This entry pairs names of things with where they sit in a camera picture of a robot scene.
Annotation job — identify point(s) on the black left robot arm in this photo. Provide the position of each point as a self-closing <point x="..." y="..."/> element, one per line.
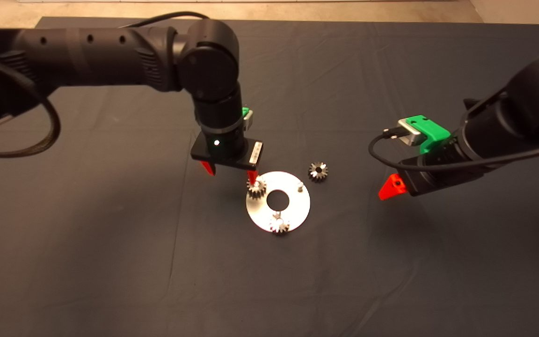
<point x="110" y="56"/>

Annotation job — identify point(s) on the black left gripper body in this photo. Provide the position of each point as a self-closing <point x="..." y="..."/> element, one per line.
<point x="225" y="150"/>

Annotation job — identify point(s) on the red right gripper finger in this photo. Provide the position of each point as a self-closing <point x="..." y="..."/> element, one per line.
<point x="395" y="188"/>

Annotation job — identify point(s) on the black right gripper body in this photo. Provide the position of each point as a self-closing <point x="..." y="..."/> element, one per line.
<point x="438" y="168"/>

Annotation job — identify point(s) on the small steel planetary gear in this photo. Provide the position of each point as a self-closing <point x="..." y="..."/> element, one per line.
<point x="260" y="192"/>
<point x="274" y="227"/>
<point x="314" y="168"/>

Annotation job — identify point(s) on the green left camera mount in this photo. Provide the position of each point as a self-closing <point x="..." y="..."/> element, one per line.
<point x="245" y="112"/>

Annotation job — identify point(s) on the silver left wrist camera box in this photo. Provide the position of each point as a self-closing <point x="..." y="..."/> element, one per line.
<point x="249" y="122"/>

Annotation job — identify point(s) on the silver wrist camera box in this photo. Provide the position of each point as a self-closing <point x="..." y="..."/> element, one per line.
<point x="249" y="122"/>
<point x="410" y="135"/>

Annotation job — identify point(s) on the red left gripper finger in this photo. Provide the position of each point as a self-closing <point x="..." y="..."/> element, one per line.
<point x="252" y="176"/>
<point x="209" y="167"/>

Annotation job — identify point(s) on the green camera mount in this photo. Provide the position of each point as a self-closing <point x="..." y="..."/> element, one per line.
<point x="431" y="128"/>
<point x="245" y="112"/>

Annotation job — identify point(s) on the dark grey table cloth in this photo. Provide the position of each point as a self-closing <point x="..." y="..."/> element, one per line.
<point x="157" y="234"/>

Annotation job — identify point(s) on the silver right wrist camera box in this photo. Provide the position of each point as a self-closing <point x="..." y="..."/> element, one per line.
<point x="410" y="135"/>

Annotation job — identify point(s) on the green right camera mount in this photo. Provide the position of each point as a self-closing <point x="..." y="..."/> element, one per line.
<point x="431" y="128"/>

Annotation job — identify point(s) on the round metal carrier plate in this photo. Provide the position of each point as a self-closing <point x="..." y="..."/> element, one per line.
<point x="297" y="210"/>

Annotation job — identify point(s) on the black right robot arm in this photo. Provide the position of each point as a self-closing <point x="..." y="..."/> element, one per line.
<point x="531" y="103"/>

